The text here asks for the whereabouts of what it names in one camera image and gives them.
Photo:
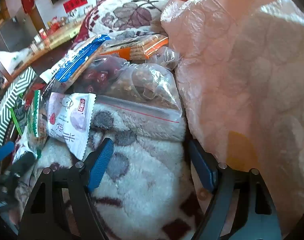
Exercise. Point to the green white striped box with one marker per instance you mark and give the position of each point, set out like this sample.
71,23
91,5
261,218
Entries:
6,105

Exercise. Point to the red wall banner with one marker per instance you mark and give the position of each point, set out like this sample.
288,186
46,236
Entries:
75,3

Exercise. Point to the green white snack packet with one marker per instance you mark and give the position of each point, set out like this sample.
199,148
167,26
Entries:
36,120

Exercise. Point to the blue white snack packet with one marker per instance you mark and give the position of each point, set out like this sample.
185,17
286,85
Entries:
74,60

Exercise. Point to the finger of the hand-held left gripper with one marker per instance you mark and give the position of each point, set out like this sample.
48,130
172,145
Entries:
21,163
2,151

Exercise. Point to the bright green dark snack packet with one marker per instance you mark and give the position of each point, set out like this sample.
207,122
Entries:
18,117

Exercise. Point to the orange cracker packet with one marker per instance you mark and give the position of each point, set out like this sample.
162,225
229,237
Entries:
134,50

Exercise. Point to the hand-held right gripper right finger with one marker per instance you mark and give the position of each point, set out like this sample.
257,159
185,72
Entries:
202,165

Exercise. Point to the red plush toy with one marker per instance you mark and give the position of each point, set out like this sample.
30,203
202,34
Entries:
56,23

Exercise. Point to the white snack packet red print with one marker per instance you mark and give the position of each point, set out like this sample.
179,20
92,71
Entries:
66,120

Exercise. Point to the pink quilt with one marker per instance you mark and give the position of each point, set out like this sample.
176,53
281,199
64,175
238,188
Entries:
242,67

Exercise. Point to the clear zip bag of nuts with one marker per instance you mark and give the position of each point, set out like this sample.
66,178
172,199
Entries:
147,85

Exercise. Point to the clear bag of red dates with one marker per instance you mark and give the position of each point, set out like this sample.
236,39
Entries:
96,77

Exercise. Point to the wooden cabinet yellow top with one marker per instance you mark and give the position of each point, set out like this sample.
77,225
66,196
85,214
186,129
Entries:
61,33

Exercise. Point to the floral fleece blanket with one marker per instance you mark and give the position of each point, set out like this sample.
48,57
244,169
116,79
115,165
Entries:
142,180

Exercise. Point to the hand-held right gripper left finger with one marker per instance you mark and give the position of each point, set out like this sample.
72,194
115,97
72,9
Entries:
101,162

